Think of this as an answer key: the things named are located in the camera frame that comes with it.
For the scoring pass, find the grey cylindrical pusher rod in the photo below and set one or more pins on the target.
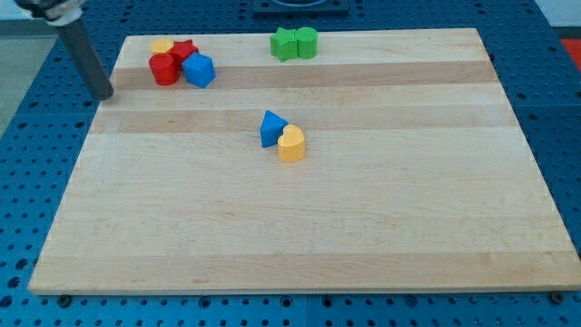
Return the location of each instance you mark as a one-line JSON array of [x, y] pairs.
[[87, 61]]

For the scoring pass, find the green star block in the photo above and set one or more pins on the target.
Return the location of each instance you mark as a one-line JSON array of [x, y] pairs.
[[284, 44]]

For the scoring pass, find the red cylinder block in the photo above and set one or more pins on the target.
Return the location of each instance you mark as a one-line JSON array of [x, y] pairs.
[[163, 69]]

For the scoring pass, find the red star block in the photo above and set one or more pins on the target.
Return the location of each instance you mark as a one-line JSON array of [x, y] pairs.
[[181, 50]]

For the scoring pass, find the yellow hexagon block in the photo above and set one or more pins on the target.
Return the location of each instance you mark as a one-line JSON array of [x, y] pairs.
[[161, 46]]

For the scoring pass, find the blue triangle block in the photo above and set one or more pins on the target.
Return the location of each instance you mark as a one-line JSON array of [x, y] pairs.
[[271, 128]]

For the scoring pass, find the robot arm end white collar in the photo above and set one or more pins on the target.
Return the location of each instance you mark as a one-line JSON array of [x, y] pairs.
[[54, 12]]

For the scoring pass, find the yellow heart block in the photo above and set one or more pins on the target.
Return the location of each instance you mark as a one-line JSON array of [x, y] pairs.
[[291, 144]]

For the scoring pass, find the green cylinder block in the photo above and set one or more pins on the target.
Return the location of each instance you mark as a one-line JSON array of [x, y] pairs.
[[307, 42]]

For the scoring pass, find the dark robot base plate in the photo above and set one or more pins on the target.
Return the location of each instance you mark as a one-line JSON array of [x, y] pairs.
[[272, 7]]

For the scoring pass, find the light wooden board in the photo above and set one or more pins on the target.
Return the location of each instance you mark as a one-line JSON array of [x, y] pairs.
[[416, 177]]

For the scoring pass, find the blue cube block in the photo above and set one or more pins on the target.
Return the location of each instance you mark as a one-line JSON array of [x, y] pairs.
[[198, 69]]

